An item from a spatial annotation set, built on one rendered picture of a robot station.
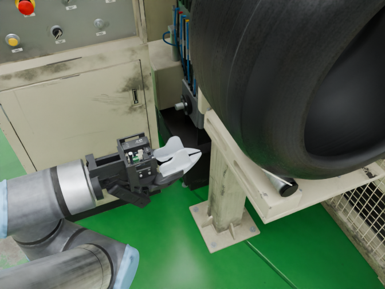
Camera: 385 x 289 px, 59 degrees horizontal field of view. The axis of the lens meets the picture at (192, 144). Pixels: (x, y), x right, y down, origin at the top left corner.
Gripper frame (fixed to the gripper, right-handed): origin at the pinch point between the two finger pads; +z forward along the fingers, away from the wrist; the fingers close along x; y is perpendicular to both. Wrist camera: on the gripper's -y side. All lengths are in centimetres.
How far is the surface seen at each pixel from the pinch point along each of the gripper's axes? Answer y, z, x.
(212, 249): -99, 19, 23
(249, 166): -13.5, 15.8, 2.7
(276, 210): -16.5, 16.7, -9.2
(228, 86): 19.2, 3.7, -4.3
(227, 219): -87, 29, 28
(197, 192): -100, 26, 55
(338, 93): -5.5, 45.8, 10.2
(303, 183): -19.5, 29.1, -3.5
